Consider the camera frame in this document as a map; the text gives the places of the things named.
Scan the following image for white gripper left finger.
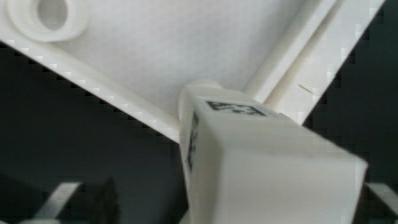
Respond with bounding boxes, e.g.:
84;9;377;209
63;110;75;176
20;182;82;224

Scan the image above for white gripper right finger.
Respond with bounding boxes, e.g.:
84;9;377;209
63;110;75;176
365;182;398;224

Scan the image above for white desk top tray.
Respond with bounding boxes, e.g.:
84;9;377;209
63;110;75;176
0;0;386;139

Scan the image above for white leg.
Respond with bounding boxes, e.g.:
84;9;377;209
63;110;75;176
178;80;368;224

